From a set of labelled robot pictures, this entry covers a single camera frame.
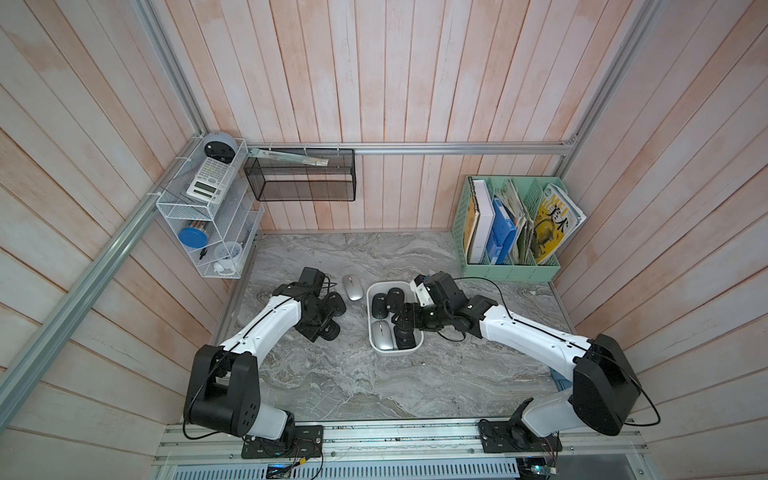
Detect white book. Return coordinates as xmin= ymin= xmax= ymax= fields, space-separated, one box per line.
xmin=468 ymin=179 xmax=495 ymax=264

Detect yellow magazine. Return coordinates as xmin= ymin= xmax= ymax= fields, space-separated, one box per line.
xmin=531 ymin=183 xmax=587 ymax=265

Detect blue wallet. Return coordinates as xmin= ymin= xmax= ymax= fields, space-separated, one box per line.
xmin=550 ymin=369 xmax=573 ymax=391

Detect white calculator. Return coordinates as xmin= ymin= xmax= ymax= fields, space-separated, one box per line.
xmin=186 ymin=157 xmax=236 ymax=204

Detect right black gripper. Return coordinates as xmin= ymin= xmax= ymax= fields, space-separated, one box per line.
xmin=389 ymin=302 xmax=452 ymax=330

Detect silver mouse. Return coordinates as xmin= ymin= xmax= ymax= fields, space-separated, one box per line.
xmin=342 ymin=274 xmax=365 ymax=301
xmin=371 ymin=320 xmax=396 ymax=351

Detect black mouse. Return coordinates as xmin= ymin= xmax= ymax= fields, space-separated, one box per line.
xmin=385 ymin=287 xmax=405 ymax=314
xmin=393 ymin=319 xmax=417 ymax=350
xmin=325 ymin=292 xmax=347 ymax=317
xmin=320 ymin=320 xmax=341 ymax=341
xmin=370 ymin=293 xmax=389 ymax=320

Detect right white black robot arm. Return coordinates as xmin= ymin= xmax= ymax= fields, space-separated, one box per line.
xmin=385 ymin=272 xmax=644 ymax=450

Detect white round speaker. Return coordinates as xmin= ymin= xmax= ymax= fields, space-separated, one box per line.
xmin=203 ymin=132 xmax=238 ymax=164

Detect blue lid container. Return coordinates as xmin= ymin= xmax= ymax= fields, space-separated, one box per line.
xmin=177 ymin=220 xmax=209 ymax=249

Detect ruler on basket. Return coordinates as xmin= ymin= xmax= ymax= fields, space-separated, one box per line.
xmin=248 ymin=148 xmax=329 ymax=167

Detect papers in organizer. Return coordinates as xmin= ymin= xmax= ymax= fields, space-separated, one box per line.
xmin=494 ymin=179 xmax=532 ymax=264

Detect black mesh basket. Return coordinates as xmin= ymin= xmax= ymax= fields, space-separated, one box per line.
xmin=244 ymin=147 xmax=357 ymax=202

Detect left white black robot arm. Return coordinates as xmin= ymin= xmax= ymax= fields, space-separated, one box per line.
xmin=182 ymin=267 xmax=346 ymax=444

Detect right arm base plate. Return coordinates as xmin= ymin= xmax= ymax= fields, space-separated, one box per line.
xmin=477 ymin=419 xmax=562 ymax=454

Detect white wire shelf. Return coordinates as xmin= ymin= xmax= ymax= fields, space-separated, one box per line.
xmin=156 ymin=136 xmax=264 ymax=279

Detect blue folder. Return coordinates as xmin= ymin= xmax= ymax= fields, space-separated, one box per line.
xmin=486 ymin=197 xmax=518 ymax=265

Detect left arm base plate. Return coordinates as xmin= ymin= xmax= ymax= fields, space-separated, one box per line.
xmin=241 ymin=425 xmax=324 ymax=460

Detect green file organizer box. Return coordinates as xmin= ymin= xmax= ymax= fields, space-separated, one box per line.
xmin=451 ymin=175 xmax=567 ymax=283

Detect white storage box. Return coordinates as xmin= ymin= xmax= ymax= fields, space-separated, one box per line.
xmin=366 ymin=280 xmax=424 ymax=357

